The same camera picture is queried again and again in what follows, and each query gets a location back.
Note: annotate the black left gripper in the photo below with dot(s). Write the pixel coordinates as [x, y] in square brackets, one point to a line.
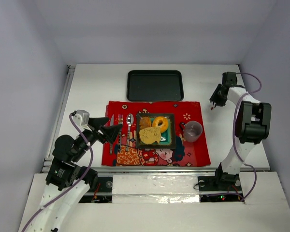
[99, 131]

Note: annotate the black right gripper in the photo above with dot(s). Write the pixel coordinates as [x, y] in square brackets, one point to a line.
[217, 95]

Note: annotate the brown oval bread roll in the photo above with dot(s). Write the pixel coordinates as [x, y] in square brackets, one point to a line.
[145, 122]

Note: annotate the sliced seeded bread loaf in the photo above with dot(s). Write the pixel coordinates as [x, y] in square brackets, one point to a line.
[150, 135]

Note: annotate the orange glazed donut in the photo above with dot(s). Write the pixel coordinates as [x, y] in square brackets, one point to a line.
[161, 122]

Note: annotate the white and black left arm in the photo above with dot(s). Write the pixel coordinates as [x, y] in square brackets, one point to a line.
[66, 182]

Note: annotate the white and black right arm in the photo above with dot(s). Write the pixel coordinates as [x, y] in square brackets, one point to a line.
[250, 126]

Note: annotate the silver table knife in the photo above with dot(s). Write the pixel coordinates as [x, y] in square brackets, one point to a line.
[111, 145]

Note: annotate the silver fork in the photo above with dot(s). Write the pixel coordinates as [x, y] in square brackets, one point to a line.
[120, 121]

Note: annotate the red patterned placemat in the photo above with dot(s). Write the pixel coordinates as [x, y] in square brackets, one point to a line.
[184, 155]

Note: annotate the purple ceramic mug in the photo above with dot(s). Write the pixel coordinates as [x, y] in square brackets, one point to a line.
[192, 130]

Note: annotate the black baking tray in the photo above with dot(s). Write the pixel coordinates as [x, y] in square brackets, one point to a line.
[155, 86]

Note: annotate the teal square ceramic plate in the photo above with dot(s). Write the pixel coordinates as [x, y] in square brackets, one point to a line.
[168, 138]

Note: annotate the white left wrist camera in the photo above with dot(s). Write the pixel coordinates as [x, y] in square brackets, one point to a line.
[81, 118]

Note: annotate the silver spoon patterned handle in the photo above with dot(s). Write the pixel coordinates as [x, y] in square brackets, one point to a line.
[129, 121]

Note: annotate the aluminium frame rail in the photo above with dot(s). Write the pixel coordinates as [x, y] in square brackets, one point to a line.
[56, 128]

